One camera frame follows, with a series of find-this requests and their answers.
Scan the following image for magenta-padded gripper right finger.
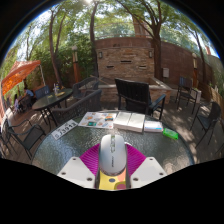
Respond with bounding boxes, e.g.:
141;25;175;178
124;143;168;190

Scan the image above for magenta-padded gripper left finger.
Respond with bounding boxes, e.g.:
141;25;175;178
57;143;101;190

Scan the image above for white computer mouse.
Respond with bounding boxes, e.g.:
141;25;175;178
98;134;128;177

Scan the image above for yellow duck-shaped mouse pad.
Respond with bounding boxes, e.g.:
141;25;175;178
98;168;128;191

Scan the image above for white number plate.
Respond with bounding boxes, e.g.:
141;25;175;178
50;119;79;141

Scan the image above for green box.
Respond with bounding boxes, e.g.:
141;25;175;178
162;127;179;140

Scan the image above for small white box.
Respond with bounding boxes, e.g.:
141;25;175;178
143;120;164;133

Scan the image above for white open book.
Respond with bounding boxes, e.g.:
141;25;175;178
113;111;146;133

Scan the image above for colourful printed sheet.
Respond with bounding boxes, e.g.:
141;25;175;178
78;111;118;130

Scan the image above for black mesh chair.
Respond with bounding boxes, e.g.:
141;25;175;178
189;100;223;148
2;118;47;160

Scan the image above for dark wicker chair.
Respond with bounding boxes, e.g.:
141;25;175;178
50;89;103;127
71;77;100;101

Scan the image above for round glass side table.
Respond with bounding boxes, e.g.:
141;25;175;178
31;87;74;126

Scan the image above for black slatted chair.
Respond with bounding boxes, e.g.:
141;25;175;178
114;77;167;121

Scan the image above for blue chair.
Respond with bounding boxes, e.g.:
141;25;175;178
175;76;198;106
34;85;52;100

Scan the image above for white bin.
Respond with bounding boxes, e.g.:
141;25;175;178
191;87;202;104

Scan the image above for person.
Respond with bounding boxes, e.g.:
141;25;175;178
23;87;35;99

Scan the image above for orange canopy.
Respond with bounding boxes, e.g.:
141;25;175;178
0;59;43;98

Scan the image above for stone fireplace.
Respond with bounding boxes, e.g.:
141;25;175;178
94;37;158;84

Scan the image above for large branching tree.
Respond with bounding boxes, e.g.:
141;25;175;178
114;0;181;81

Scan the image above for forked thin tree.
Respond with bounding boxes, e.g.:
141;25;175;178
48;6;68;88

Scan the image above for thin tree by fence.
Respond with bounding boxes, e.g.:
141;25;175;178
189;23;208;84

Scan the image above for slim curved tree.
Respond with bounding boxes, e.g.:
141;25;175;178
88;0;101;78

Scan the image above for wooden lamp post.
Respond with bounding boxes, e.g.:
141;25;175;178
191;52;199;88
71;45;81;84

